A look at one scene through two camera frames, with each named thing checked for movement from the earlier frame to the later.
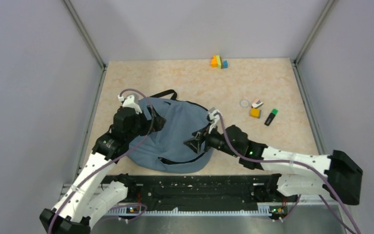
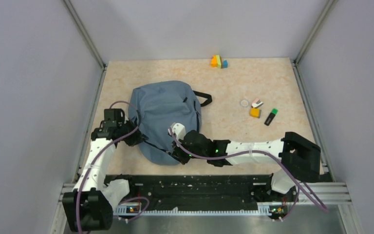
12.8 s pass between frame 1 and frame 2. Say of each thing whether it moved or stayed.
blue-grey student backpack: moved
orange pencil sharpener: stayed
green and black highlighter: stayed
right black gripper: moved
